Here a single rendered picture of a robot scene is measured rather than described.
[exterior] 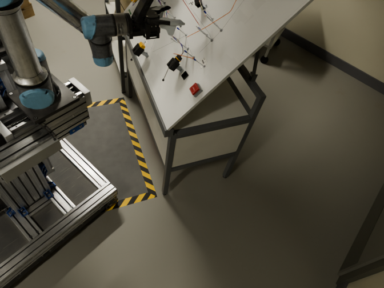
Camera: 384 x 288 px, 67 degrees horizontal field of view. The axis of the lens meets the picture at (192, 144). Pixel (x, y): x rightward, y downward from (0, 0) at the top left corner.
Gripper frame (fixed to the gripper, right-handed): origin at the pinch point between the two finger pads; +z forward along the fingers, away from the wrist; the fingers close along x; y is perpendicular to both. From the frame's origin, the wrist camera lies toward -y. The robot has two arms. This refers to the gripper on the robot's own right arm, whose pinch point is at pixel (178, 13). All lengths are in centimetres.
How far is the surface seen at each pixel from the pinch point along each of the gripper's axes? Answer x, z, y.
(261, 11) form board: -16, 51, 10
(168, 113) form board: -17, 5, 65
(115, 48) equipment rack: -180, 7, 111
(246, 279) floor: 59, 39, 168
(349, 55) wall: -115, 282, 122
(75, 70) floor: -188, -36, 134
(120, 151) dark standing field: -73, -18, 149
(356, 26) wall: -120, 277, 87
